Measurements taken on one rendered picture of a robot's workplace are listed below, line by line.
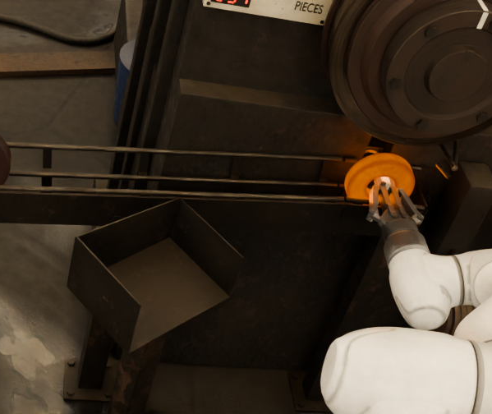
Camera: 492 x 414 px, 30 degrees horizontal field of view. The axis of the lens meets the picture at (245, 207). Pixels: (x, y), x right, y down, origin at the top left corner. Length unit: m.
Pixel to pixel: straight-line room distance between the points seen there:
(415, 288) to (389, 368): 0.59
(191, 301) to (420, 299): 0.46
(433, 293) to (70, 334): 1.13
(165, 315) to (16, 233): 1.07
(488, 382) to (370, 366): 0.16
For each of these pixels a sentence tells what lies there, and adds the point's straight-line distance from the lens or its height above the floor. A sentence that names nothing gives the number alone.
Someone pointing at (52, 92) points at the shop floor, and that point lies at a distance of 3.44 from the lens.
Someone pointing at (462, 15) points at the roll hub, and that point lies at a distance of 1.77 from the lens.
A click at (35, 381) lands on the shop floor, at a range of 2.46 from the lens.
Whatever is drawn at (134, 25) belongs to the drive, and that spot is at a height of 0.25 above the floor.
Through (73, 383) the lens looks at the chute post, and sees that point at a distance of 2.46.
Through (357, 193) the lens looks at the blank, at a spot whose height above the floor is 0.72.
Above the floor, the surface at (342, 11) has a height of 1.16.
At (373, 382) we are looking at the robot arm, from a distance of 1.25.
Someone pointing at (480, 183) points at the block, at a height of 0.80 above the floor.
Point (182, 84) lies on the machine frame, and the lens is 1.99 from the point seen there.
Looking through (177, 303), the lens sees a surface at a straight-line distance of 1.87.
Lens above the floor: 1.92
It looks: 38 degrees down
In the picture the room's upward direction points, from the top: 18 degrees clockwise
